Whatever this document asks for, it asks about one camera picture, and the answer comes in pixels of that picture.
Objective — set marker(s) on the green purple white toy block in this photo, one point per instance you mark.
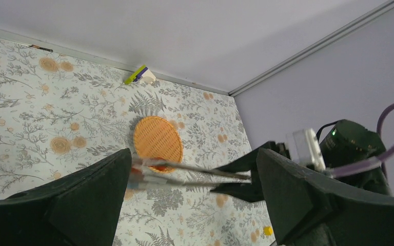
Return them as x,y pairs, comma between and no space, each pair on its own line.
141,75

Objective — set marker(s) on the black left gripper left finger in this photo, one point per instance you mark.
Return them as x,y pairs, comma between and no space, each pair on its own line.
82,208

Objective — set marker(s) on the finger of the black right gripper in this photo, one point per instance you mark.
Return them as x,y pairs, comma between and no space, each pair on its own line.
249,192
248,161

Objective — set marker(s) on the floral patterned table mat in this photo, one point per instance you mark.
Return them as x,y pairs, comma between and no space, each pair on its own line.
60,114

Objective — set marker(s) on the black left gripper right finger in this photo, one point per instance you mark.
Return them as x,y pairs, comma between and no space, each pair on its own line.
308,208

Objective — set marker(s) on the red orange food piece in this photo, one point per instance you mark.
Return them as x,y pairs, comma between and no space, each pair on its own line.
162,169

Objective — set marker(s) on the small yellow block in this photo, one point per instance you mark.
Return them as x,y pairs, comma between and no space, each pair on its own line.
268,231

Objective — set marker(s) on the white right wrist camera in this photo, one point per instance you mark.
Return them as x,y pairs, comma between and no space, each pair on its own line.
304,149

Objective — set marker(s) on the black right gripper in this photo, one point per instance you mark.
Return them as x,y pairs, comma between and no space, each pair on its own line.
348,142

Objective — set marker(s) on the metal serving tongs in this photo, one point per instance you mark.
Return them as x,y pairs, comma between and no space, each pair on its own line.
179,175

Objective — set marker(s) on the woven bamboo plate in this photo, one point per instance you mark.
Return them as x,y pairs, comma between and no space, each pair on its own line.
155,137

